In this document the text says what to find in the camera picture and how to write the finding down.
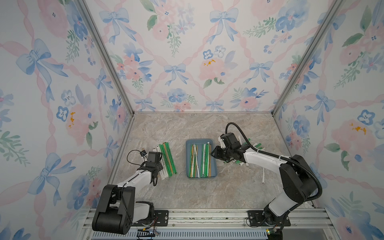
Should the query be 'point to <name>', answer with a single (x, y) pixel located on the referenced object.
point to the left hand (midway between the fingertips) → (155, 164)
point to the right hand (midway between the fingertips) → (212, 153)
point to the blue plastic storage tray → (200, 142)
